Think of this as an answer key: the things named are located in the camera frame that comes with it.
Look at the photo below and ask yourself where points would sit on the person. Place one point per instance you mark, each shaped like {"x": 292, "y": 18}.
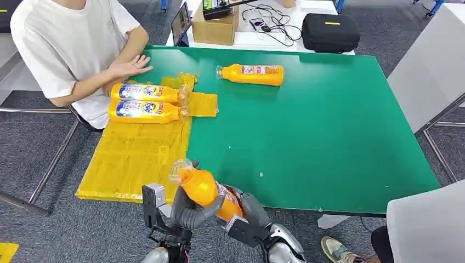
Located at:
{"x": 65, "y": 40}
{"x": 425, "y": 225}

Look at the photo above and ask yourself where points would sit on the smartphone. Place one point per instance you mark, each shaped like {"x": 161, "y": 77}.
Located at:
{"x": 258, "y": 24}

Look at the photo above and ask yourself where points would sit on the yellow floor marker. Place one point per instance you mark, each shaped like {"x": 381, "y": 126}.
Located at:
{"x": 6, "y": 252}

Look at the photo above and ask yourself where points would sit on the person's right hand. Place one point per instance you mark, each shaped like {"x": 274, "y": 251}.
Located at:
{"x": 130, "y": 67}

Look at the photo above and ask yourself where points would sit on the green table mat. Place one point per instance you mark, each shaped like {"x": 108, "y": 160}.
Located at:
{"x": 308, "y": 138}

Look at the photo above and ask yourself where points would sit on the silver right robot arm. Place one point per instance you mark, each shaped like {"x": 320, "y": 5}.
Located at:
{"x": 285, "y": 247}

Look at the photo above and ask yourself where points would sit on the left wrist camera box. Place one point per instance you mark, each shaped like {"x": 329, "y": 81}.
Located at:
{"x": 154, "y": 203}

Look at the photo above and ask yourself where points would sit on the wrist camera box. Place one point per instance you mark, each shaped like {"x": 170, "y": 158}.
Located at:
{"x": 154, "y": 203}
{"x": 241, "y": 232}

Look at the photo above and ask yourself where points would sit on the yellow plastic sheet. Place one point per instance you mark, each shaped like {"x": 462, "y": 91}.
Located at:
{"x": 134, "y": 159}

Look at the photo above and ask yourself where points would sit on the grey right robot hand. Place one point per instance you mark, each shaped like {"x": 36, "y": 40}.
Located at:
{"x": 254, "y": 210}

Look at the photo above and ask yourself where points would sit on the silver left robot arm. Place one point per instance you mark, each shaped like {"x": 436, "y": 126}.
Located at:
{"x": 160, "y": 256}

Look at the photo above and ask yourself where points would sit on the black electronic device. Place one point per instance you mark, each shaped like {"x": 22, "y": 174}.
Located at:
{"x": 216, "y": 8}

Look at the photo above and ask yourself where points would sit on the white table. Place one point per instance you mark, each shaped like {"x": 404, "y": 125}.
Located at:
{"x": 250, "y": 40}

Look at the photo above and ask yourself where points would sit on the black carrying case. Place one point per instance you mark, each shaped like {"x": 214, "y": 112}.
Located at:
{"x": 330, "y": 33}

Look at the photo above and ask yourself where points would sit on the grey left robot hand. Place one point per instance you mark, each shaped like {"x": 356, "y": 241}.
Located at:
{"x": 189, "y": 216}

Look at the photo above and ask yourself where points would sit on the orange drink bottle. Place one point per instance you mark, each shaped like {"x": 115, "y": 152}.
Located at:
{"x": 145, "y": 111}
{"x": 254, "y": 75}
{"x": 201, "y": 188}
{"x": 145, "y": 93}

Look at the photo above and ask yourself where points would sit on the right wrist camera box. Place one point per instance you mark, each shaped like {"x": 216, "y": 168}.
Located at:
{"x": 241, "y": 232}

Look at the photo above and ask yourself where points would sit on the grey table with metal legs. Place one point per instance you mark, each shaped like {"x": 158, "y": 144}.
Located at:
{"x": 428, "y": 69}

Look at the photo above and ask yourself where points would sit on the black case with yellow label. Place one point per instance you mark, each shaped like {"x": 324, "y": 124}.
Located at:
{"x": 5, "y": 16}

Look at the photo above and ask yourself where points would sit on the grey table with metal frame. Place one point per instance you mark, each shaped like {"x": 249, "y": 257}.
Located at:
{"x": 11, "y": 72}

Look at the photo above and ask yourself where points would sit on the dark tablet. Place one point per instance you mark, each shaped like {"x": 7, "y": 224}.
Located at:
{"x": 180, "y": 24}

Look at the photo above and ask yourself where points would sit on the cardboard box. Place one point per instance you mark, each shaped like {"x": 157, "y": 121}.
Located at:
{"x": 214, "y": 29}

